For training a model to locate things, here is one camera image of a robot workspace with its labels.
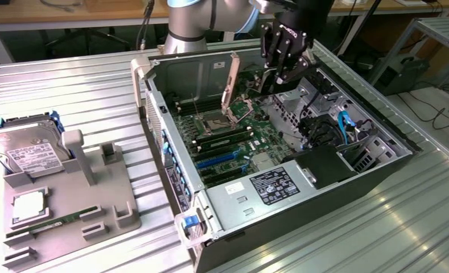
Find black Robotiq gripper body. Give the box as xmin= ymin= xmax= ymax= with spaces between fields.
xmin=273 ymin=0 xmax=334 ymax=39

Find raised metal socket cover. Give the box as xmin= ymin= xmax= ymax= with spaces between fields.
xmin=220 ymin=52 xmax=242 ymax=115

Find green motherboard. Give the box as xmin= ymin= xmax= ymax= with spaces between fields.
xmin=170 ymin=93 xmax=300 ymax=189

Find black RAM slot bank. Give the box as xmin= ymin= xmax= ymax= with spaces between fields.
xmin=175 ymin=97 xmax=226 ymax=117

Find CPU socket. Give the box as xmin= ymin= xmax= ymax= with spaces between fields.
xmin=202 ymin=112 xmax=245 ymax=135

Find black box on floor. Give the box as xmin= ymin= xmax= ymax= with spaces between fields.
xmin=378 ymin=55 xmax=431 ymax=97

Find green installed RAM stick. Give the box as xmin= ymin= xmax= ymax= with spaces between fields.
xmin=198 ymin=133 xmax=253 ymax=151

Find grey metal slat shelf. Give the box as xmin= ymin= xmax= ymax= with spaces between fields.
xmin=368 ymin=16 xmax=449 ymax=96

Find silver chipset heatsink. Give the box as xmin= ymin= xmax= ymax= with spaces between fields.
xmin=252 ymin=155 xmax=282 ymax=168

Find black plastic shroud box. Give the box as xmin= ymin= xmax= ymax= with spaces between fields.
xmin=292 ymin=144 xmax=358 ymax=191

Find metal disk bay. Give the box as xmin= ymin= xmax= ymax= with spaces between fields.
xmin=336 ymin=132 xmax=415 ymax=175

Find blue expansion slot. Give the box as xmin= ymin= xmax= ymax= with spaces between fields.
xmin=195 ymin=152 xmax=238 ymax=169

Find black expansion slot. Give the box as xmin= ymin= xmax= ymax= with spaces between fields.
xmin=199 ymin=167 xmax=246 ymax=184

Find black chair base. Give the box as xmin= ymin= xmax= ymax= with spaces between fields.
xmin=43 ymin=26 xmax=131 ymax=52

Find silver power supply with label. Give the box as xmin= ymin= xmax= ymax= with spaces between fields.
xmin=205 ymin=161 xmax=317 ymax=231

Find open black PC case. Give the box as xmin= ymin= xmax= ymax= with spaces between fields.
xmin=131 ymin=47 xmax=425 ymax=273

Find wooden desk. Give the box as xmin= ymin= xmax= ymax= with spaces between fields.
xmin=0 ymin=0 xmax=449 ymax=32

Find grey parts rack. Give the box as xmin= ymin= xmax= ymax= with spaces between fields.
xmin=2 ymin=129 xmax=143 ymax=271

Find hard disk with white label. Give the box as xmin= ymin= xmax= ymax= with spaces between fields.
xmin=0 ymin=121 xmax=66 ymax=179

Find green loose RAM stick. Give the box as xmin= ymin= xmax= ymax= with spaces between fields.
xmin=6 ymin=206 xmax=99 ymax=237

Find silver CPU chip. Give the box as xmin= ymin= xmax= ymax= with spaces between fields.
xmin=13 ymin=193 xmax=47 ymax=222

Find black wire bundle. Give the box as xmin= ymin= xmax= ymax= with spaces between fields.
xmin=297 ymin=113 xmax=342 ymax=149

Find blue SATA wire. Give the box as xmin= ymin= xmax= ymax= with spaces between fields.
xmin=337 ymin=110 xmax=353 ymax=146

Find thin wire locking lever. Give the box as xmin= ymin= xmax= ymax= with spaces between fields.
xmin=191 ymin=93 xmax=204 ymax=121

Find black hanging cable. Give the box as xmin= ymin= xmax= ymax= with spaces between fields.
xmin=137 ymin=0 xmax=157 ymax=51

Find black floor cables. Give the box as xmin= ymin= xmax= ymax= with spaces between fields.
xmin=395 ymin=81 xmax=449 ymax=143

